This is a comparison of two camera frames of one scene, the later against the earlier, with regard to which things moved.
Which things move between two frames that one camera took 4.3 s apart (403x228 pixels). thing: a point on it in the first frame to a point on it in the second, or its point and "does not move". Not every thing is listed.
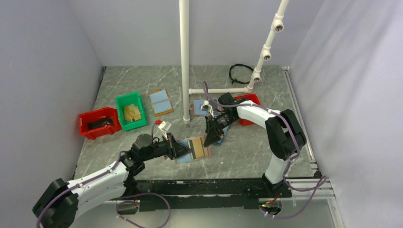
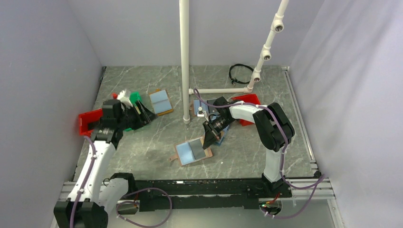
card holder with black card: x=195 y=109 does not move
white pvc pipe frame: x=278 y=23 does not move
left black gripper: x=175 y=149 to x=148 y=116
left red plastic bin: x=85 y=118 does not move
